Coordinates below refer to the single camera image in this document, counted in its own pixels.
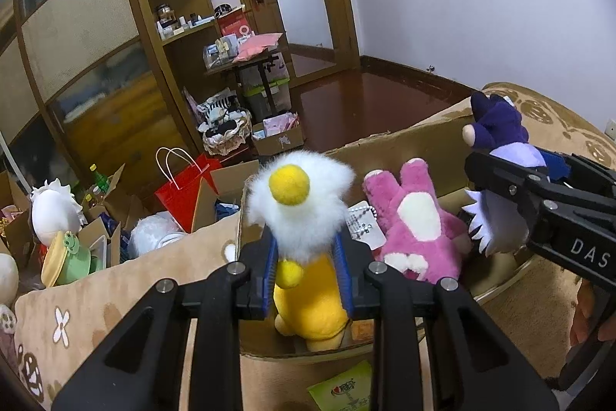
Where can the cardboard box with bottles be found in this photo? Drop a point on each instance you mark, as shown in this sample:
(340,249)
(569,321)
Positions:
(115,209)

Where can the person's right hand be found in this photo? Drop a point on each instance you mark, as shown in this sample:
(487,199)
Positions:
(582,314)

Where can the green frog plush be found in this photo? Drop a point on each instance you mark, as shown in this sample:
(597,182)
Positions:
(67,266)

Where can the wooden wardrobe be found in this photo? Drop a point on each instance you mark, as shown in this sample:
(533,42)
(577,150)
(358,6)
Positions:
(82,30)

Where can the yellow white fluffy plush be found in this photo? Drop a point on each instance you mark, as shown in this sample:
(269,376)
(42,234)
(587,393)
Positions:
(308,310)

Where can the green snack packet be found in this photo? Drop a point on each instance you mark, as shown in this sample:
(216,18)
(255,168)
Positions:
(344,387)

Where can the white haired plush doll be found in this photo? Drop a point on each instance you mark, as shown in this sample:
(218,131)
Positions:
(55,213)

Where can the red box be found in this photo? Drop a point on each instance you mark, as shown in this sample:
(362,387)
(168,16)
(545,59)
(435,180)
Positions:
(233,25)

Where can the woven basket with clutter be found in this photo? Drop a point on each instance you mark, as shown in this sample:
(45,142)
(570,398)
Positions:
(226,131)

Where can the purple plush doll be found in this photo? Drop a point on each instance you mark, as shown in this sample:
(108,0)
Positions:
(500,127)

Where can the small folding table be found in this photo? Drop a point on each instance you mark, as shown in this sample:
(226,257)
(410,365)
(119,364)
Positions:
(262,64)

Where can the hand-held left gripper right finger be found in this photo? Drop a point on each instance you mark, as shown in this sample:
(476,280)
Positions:
(344,276)

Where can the white wall socket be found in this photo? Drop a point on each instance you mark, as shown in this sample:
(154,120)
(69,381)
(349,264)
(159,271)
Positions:
(611,128)

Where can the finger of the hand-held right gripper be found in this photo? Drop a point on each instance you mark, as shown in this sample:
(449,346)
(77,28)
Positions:
(558,166)
(505,184)

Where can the pink bear plush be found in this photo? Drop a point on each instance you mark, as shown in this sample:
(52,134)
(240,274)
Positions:
(418,218)

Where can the green glass bottle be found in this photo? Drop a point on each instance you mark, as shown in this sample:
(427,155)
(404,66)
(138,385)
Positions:
(98,177)

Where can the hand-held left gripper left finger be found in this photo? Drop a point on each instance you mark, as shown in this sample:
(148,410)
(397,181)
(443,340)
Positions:
(272,266)

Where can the pink cloth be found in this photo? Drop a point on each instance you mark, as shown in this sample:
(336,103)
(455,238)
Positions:
(260,45)

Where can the white plastic storage box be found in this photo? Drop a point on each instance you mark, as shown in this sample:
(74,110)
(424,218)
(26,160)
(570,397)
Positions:
(279,88)

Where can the cream white plush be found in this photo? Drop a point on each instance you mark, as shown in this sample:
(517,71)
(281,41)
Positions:
(7,278)

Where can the plain brown cardboard box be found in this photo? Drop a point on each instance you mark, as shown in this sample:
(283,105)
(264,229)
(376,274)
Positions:
(231,175)

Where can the red paper bag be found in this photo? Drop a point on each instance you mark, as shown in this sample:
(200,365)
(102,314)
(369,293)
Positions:
(180,199)

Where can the small cardboard box with papers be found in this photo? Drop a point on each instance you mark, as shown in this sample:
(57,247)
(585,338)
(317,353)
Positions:
(279,139)

